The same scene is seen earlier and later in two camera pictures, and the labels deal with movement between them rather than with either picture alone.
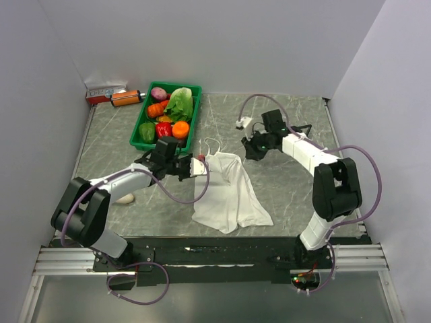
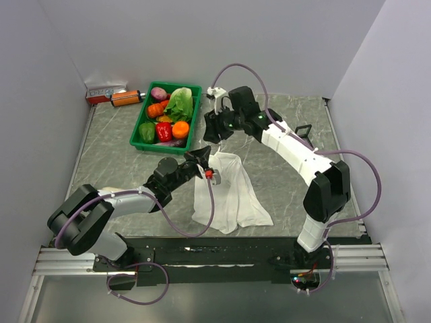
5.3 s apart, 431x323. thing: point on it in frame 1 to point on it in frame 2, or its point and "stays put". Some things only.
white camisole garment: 230,202 stays put
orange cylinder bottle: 122,98 stays put
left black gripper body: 179,167 to 188,170
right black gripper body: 258,145 to 225,122
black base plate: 213,260 stays put
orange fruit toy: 180,129 stays put
